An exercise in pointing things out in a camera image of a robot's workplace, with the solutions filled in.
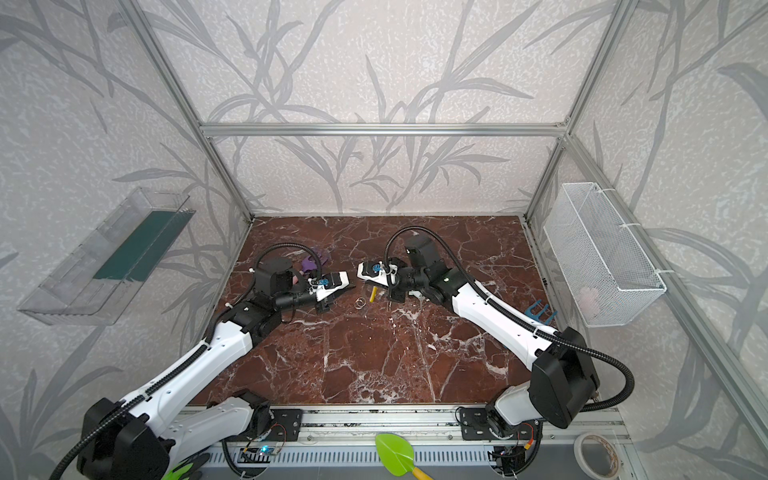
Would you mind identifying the clear plastic wall tray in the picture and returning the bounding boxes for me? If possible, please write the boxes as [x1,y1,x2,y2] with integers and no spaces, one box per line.
[18,187,196,326]

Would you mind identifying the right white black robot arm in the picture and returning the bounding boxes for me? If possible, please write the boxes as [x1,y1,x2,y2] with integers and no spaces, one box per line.
[379,234,599,437]

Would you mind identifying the tape roll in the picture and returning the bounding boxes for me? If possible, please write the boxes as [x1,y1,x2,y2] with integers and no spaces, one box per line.
[573,433,622,480]

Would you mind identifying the blue toy rake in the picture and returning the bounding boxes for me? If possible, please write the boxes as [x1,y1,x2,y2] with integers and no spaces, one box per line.
[524,300,557,326]

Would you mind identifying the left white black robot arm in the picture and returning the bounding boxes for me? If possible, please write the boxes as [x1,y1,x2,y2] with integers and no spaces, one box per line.
[51,258,352,479]

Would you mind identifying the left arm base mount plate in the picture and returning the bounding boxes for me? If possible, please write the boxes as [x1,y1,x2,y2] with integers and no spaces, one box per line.
[250,408,304,443]

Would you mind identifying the pink object in basket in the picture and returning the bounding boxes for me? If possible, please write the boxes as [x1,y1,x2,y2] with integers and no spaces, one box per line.
[577,287,601,320]

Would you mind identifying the purple toy rake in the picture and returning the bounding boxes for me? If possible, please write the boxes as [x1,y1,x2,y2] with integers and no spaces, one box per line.
[300,250,330,274]

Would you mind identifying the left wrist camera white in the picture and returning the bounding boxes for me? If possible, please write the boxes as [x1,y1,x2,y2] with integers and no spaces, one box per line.
[309,272,351,288]

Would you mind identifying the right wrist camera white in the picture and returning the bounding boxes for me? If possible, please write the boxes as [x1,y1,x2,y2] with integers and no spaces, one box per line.
[357,258,407,288]

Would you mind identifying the white wire mesh basket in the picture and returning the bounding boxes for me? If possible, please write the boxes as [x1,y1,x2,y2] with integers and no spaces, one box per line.
[544,182,667,328]

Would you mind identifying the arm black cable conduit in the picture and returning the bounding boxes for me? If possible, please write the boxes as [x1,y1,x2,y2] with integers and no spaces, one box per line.
[47,242,325,480]
[383,225,636,414]

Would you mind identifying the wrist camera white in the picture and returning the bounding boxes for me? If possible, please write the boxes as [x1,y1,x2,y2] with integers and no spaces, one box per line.
[357,258,407,288]
[309,272,351,288]

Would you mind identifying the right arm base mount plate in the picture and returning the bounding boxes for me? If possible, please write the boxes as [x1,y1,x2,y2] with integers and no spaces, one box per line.
[454,406,540,442]

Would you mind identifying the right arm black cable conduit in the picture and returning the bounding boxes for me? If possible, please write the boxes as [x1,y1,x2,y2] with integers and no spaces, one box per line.
[383,225,636,414]

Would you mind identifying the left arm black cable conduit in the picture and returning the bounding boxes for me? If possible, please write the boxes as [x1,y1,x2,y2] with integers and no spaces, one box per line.
[47,242,325,480]

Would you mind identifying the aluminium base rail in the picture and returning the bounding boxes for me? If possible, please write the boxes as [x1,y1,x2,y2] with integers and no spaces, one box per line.
[119,403,637,480]

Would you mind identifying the green toy shovel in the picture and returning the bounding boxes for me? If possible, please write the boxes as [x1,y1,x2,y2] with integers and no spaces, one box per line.
[375,433,431,480]

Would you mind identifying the green black work glove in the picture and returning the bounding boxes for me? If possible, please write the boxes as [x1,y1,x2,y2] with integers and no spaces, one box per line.
[162,453,211,480]

